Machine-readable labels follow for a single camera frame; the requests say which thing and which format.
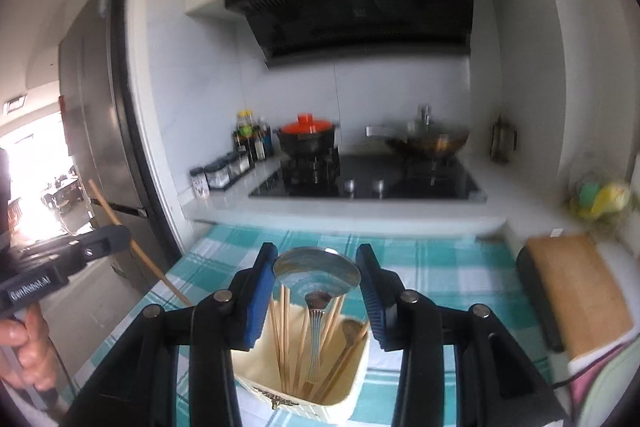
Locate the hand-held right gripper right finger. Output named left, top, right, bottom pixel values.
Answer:
left=355, top=243, right=571, bottom=427

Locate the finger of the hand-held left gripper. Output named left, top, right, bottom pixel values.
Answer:
left=65, top=224, right=132, bottom=276

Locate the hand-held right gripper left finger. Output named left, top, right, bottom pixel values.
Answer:
left=60, top=243, right=279, bottom=427

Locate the bundle of chopsticks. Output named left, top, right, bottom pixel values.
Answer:
left=269, top=287, right=351, bottom=400

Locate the wooden chopstick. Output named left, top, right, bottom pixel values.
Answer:
left=88, top=180, right=192, bottom=308

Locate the metal spoon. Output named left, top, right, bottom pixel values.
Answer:
left=272, top=247, right=362, bottom=383

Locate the cream utensil holder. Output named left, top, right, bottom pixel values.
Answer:
left=231, top=307, right=372, bottom=425

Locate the person's left hand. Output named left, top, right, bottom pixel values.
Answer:
left=0, top=304, right=59, bottom=391

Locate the wooden spoon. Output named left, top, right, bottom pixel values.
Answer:
left=315, top=319, right=370, bottom=403

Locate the dark wooden furniture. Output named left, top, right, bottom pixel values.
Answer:
left=40, top=176, right=85, bottom=214

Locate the teal checked tablecloth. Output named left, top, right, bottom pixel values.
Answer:
left=65, top=224, right=553, bottom=427

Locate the black gas stove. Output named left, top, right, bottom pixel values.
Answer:
left=248, top=152, right=488, bottom=202

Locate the row of spice jars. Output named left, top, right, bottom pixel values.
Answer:
left=190, top=152, right=253, bottom=198

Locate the grey refrigerator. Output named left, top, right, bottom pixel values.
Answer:
left=57, top=0, right=171, bottom=293

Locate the dark glass bottle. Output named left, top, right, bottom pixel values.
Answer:
left=255, top=117, right=275, bottom=162

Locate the black board stand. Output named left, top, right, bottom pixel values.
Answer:
left=515, top=244, right=567, bottom=354

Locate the black pot with red lid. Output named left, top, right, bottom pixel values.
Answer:
left=276, top=113, right=341, bottom=158

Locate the yellow-capped sauce bottle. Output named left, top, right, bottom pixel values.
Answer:
left=232, top=109, right=257, bottom=158

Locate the metal wok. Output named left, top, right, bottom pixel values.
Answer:
left=365, top=104, right=472, bottom=158

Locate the wooden cutting board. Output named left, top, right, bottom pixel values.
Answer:
left=525, top=233, right=635, bottom=358

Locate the metal canister on counter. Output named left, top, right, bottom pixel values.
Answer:
left=490, top=117, right=517, bottom=164

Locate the yellow green sponge bag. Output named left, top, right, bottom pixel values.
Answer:
left=570, top=179, right=632, bottom=223

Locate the white basin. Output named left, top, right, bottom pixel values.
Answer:
left=567, top=342, right=640, bottom=427

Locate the black range hood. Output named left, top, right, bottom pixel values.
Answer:
left=224, top=0, right=487, bottom=68

